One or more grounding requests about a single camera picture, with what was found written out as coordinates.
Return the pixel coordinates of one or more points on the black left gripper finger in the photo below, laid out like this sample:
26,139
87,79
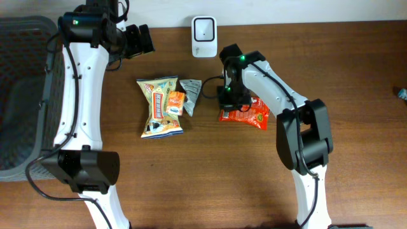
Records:
133,47
146,41

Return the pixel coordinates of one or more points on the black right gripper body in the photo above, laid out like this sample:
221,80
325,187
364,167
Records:
229,106

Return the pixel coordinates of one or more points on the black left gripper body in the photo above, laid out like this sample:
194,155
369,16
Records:
134,41

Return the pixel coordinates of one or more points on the red snack bag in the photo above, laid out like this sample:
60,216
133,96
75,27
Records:
256,116

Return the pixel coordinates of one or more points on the silver foil packet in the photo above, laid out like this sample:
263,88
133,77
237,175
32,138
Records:
192,89

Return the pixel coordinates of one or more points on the small orange box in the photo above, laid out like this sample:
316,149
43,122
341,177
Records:
175,103

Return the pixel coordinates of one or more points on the yellow chip bag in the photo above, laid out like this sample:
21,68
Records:
159,124

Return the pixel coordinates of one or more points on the blue mouthwash bottle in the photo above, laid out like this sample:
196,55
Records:
403,94

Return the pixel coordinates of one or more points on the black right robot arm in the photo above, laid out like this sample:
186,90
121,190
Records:
303,135

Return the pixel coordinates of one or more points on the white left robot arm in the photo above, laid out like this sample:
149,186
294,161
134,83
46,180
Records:
93,36

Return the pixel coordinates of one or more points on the white black barcode scanner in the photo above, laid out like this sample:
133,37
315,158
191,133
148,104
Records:
204,37

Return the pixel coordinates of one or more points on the grey plastic mesh basket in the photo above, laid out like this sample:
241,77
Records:
32,85

